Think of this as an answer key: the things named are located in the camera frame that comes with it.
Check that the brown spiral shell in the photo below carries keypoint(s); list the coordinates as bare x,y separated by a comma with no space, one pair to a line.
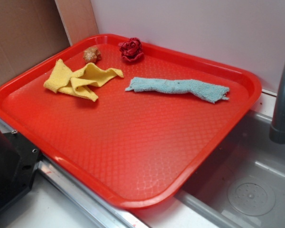
92,55

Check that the red plastic tray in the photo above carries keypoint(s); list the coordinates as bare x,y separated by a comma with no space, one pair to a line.
132,149

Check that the brown cardboard panel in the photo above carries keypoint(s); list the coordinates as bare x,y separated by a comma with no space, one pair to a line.
31,31

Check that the light blue cloth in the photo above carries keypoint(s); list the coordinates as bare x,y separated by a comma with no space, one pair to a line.
205,91

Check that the grey sink basin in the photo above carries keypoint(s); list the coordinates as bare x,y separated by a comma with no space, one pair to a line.
202,202

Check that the crumpled red cloth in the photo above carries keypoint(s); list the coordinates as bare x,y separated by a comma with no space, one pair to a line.
131,50

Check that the yellow cloth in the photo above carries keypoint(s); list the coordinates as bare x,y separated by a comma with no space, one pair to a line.
77,83

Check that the round sink drain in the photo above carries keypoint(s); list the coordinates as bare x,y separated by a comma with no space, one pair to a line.
251,197

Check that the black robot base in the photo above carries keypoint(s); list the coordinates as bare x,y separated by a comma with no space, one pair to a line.
19,159

